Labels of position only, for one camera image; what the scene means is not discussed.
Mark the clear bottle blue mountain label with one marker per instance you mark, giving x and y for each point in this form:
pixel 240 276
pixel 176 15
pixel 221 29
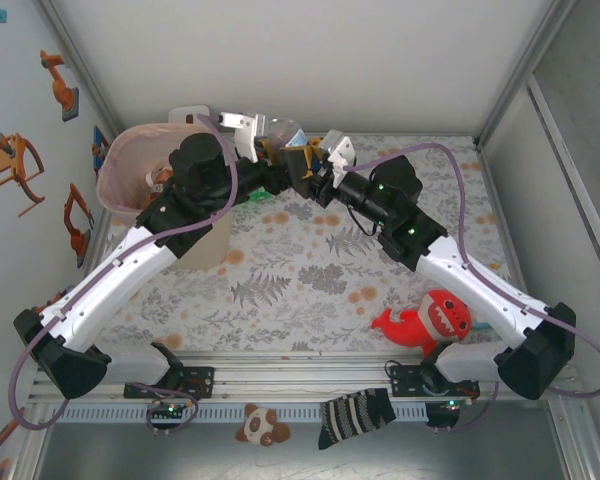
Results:
pixel 282 131

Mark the red orange label tea bottle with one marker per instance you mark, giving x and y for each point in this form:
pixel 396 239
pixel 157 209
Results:
pixel 160 182

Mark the crushed green plastic bottle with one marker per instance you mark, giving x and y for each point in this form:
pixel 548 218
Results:
pixel 260 196

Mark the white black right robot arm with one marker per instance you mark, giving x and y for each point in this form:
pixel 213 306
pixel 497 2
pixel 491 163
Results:
pixel 485 285

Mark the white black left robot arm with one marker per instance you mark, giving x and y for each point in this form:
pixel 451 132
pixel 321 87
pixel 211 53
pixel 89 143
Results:
pixel 100 285

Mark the beige ribbed waste bin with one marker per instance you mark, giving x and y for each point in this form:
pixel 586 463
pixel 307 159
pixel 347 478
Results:
pixel 210 250

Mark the red shark plush toy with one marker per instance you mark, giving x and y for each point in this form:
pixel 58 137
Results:
pixel 430 320

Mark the small circuit board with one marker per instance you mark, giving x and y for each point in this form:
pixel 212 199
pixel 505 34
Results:
pixel 452 403
pixel 170 409

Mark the black striped sock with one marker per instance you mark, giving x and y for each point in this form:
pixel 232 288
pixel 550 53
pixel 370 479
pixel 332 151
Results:
pixel 355 417

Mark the brown white panda plush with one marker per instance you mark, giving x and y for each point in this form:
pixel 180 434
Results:
pixel 260 425

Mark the blue orange wall sticker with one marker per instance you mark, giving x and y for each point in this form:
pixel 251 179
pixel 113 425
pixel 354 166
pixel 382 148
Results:
pixel 99 145

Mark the aluminium frame post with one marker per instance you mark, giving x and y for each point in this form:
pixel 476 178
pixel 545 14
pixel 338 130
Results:
pixel 525 65
pixel 80 65

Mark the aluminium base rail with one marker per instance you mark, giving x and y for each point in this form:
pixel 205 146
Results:
pixel 300 375

